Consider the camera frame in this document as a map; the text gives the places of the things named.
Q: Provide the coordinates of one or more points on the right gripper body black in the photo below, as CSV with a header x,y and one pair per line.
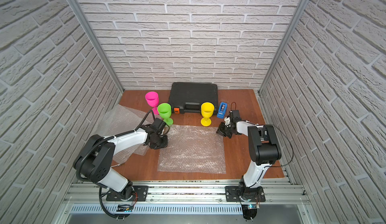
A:
x,y
226,130

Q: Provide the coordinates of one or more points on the bubble wrap stack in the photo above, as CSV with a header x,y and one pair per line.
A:
x,y
118,120

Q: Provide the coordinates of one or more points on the pink plastic wine glass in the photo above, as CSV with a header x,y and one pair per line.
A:
x,y
152,99

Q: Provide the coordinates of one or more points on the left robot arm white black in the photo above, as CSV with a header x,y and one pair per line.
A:
x,y
94,160

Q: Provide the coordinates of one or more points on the green plastic wine glass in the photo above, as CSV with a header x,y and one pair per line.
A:
x,y
164,110

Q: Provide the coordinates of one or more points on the black plastic tool case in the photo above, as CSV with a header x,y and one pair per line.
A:
x,y
187,97

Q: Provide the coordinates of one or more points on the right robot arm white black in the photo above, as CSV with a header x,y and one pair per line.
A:
x,y
263,146

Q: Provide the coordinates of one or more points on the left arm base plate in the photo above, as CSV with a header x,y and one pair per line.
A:
x,y
141,193

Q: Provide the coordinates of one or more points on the bubble wrap sheet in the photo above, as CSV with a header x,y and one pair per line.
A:
x,y
193,149

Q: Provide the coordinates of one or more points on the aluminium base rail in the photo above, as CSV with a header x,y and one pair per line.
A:
x,y
205,197

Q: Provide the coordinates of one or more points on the blue tape dispenser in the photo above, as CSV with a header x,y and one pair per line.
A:
x,y
222,110

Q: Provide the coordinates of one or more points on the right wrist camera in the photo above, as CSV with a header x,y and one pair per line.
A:
x,y
227,121

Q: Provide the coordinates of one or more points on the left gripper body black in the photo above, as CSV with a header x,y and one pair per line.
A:
x,y
160,141

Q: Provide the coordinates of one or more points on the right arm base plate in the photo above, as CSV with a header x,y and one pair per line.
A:
x,y
233,194

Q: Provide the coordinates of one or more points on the yellow plastic wine glass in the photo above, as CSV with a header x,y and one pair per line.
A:
x,y
207,110

